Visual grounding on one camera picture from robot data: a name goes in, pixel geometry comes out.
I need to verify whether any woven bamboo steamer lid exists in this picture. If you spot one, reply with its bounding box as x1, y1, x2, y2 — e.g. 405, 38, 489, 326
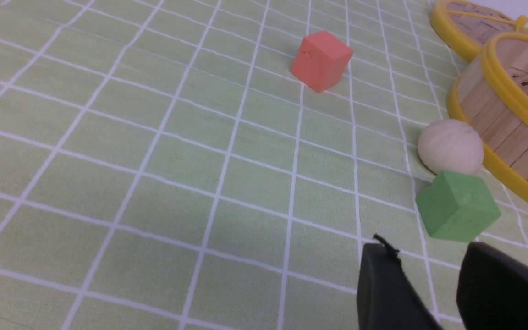
429, 0, 528, 63

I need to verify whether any red foam cube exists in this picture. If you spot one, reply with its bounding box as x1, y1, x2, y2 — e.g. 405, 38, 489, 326
290, 31, 353, 93

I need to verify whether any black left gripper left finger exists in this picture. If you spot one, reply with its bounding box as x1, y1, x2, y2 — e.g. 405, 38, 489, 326
357, 235, 442, 330

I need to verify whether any white bun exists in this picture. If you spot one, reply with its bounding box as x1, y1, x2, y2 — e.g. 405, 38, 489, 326
417, 119, 484, 175

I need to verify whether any green foam cube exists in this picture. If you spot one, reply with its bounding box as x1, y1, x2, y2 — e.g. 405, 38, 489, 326
416, 171, 501, 243

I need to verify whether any bamboo steamer tray yellow rim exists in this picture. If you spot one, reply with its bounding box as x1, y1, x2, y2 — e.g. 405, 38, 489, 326
447, 33, 528, 203

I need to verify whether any green checkered tablecloth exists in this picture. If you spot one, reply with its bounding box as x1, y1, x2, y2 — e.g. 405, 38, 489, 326
0, 0, 528, 330

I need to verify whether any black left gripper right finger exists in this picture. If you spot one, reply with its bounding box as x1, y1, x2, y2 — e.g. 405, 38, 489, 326
456, 242, 528, 330

